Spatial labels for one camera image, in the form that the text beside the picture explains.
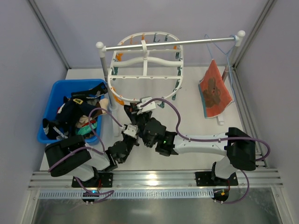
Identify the navy christmas sock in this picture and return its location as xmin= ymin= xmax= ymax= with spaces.
xmin=123 ymin=103 xmax=138 ymax=125
xmin=55 ymin=97 xmax=96 ymax=126

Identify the beige brown striped sock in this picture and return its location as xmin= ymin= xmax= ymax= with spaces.
xmin=95 ymin=98 xmax=109 ymax=116

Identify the white oval clip hanger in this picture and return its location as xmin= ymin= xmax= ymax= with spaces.
xmin=96 ymin=32 xmax=184 ymax=105

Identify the black blue sport sock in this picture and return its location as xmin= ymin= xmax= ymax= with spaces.
xmin=71 ymin=82 xmax=107 ymax=100
xmin=42 ymin=118 xmax=68 ymax=140

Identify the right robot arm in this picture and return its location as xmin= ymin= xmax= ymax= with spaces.
xmin=127 ymin=109 xmax=256 ymax=180

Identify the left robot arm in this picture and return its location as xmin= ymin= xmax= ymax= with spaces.
xmin=45 ymin=134 xmax=139 ymax=182

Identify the pile of socks in bin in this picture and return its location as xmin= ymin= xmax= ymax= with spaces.
xmin=37 ymin=79 xmax=108 ymax=145

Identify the orange bear towel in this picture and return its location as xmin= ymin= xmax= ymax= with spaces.
xmin=198 ymin=59 xmax=233 ymax=119

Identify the blue plastic bin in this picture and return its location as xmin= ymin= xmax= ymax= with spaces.
xmin=37 ymin=79 xmax=106 ymax=145

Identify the white drying rack stand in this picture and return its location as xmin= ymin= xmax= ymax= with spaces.
xmin=103 ymin=30 xmax=245 ymax=135

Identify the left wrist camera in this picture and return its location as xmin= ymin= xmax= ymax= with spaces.
xmin=121 ymin=124 xmax=138 ymax=137

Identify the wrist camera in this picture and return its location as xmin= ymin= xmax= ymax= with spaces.
xmin=121 ymin=124 xmax=138 ymax=137
xmin=136 ymin=97 xmax=156 ymax=115

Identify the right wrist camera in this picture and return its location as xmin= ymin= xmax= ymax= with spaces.
xmin=136 ymin=97 xmax=156 ymax=115

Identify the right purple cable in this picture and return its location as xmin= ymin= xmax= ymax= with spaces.
xmin=141 ymin=98 xmax=271 ymax=161

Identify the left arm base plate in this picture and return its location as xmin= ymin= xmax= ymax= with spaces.
xmin=81 ymin=173 xmax=113 ymax=188

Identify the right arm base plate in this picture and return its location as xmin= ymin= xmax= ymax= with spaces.
xmin=195 ymin=171 xmax=238 ymax=187

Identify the blue wire hanger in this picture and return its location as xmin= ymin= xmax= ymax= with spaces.
xmin=213 ymin=35 xmax=242 ymax=102

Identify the aluminium rail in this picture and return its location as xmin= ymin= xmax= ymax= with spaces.
xmin=28 ymin=168 xmax=284 ymax=190

